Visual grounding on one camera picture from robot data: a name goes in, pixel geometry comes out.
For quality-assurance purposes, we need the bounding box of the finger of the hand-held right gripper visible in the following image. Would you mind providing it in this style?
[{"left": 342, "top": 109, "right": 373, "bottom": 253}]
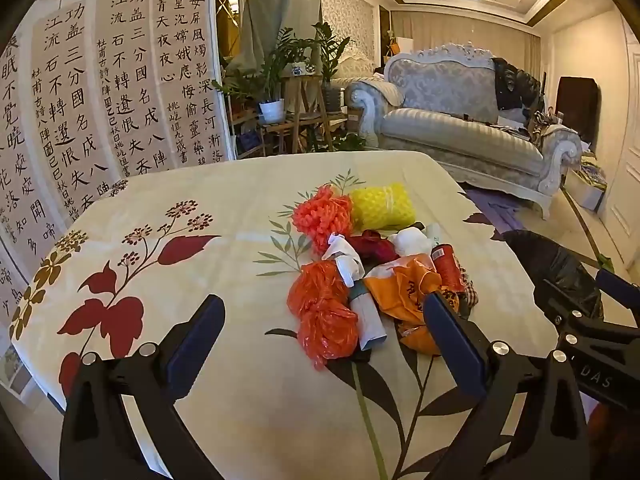
[
  {"left": 594, "top": 268, "right": 640, "bottom": 313},
  {"left": 531, "top": 281, "right": 640, "bottom": 348}
]

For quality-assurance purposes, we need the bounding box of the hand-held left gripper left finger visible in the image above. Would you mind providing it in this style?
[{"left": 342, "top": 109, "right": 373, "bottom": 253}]
[{"left": 59, "top": 294, "right": 227, "bottom": 480}]

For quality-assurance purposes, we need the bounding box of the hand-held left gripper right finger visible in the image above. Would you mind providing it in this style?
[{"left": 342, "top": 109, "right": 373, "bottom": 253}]
[{"left": 422, "top": 291, "right": 592, "bottom": 480}]

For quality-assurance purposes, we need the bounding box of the trash bin with black bag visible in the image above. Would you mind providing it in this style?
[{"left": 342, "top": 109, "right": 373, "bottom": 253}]
[{"left": 502, "top": 230, "right": 603, "bottom": 321}]

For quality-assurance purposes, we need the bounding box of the white and teal tube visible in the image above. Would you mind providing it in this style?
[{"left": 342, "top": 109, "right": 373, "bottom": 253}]
[{"left": 348, "top": 285, "right": 388, "bottom": 351}]

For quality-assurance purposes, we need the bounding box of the yellow foam fruit net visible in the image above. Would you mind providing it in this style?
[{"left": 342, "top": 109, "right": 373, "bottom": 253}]
[{"left": 348, "top": 182, "right": 417, "bottom": 233}]

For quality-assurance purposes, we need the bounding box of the checkered wrapper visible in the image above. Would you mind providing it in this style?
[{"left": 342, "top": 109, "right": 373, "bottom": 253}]
[{"left": 457, "top": 267, "right": 481, "bottom": 318}]

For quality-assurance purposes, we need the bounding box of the green mop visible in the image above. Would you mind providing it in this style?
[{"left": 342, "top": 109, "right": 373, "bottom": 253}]
[{"left": 560, "top": 185, "right": 615, "bottom": 272}]

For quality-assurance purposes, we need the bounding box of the cream floral tablecloth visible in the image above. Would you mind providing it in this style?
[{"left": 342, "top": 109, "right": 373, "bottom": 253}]
[{"left": 10, "top": 150, "right": 561, "bottom": 480}]

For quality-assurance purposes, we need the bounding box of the printed orange plastic bag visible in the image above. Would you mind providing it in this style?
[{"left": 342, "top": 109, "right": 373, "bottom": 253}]
[{"left": 364, "top": 255, "right": 458, "bottom": 356}]

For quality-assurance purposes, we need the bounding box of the red cylindrical can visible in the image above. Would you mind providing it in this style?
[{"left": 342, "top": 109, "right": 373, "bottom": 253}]
[{"left": 431, "top": 243, "right": 467, "bottom": 293}]

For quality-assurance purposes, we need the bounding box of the white panelled door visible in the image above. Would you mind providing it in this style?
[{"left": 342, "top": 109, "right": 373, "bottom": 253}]
[{"left": 600, "top": 15, "right": 640, "bottom": 281}]

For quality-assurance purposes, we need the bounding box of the white storage box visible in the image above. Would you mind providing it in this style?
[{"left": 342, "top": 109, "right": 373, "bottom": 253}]
[{"left": 567, "top": 157, "right": 608, "bottom": 211}]

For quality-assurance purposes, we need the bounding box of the crumpled white tissue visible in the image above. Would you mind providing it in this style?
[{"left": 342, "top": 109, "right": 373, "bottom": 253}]
[{"left": 389, "top": 226, "right": 435, "bottom": 257}]

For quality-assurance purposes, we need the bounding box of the dark red cloth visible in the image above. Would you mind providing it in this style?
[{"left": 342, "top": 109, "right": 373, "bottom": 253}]
[{"left": 347, "top": 230, "right": 398, "bottom": 263}]

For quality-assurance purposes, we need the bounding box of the purple floor cloth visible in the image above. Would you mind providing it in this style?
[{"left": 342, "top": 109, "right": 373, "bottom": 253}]
[{"left": 462, "top": 187, "right": 523, "bottom": 233}]

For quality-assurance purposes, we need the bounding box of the plain orange plastic bag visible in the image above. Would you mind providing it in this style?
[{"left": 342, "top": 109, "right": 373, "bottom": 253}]
[{"left": 286, "top": 260, "right": 361, "bottom": 371}]

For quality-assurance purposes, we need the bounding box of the crumpled white paper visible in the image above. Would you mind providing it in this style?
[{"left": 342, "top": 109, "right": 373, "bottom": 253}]
[{"left": 322, "top": 233, "right": 366, "bottom": 281}]

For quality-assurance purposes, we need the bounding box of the striped cloth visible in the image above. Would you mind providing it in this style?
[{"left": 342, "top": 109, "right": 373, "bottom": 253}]
[{"left": 530, "top": 110, "right": 566, "bottom": 146}]

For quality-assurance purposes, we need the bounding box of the orange foam fruit net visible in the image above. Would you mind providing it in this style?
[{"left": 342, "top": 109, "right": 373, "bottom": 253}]
[{"left": 292, "top": 185, "right": 354, "bottom": 256}]

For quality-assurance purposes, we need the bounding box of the dark covered cabinet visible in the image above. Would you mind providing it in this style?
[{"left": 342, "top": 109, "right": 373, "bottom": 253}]
[{"left": 556, "top": 76, "right": 599, "bottom": 133}]

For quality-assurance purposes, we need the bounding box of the grey ornate sofa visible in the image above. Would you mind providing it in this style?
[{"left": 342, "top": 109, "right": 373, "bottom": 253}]
[{"left": 345, "top": 42, "right": 583, "bottom": 218}]

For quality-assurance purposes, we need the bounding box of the black jacket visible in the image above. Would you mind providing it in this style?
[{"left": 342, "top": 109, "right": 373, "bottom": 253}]
[{"left": 492, "top": 57, "right": 546, "bottom": 111}]

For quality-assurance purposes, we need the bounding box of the white plant pot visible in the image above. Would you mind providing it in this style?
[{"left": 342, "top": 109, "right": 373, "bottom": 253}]
[{"left": 258, "top": 99, "right": 286, "bottom": 123}]

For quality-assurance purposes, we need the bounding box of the wooden plant stand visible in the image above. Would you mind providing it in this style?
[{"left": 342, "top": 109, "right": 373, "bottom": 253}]
[{"left": 279, "top": 75, "right": 337, "bottom": 153}]

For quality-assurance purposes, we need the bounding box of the white calligraphy screen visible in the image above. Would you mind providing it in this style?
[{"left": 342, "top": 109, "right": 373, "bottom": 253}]
[{"left": 0, "top": 0, "right": 236, "bottom": 411}]

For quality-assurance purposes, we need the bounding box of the cream ornate armchair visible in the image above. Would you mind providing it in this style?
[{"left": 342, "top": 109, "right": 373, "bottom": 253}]
[{"left": 327, "top": 52, "right": 376, "bottom": 91}]

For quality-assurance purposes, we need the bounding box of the beige window curtain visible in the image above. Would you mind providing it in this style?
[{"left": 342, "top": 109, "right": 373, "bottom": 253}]
[{"left": 390, "top": 10, "right": 543, "bottom": 61}]

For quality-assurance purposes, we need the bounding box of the green potted plant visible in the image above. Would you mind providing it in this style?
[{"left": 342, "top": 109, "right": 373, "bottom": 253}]
[{"left": 215, "top": 22, "right": 361, "bottom": 111}]

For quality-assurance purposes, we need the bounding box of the grey-green curtain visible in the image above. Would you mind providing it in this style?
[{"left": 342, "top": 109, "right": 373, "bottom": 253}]
[{"left": 225, "top": 0, "right": 323, "bottom": 78}]

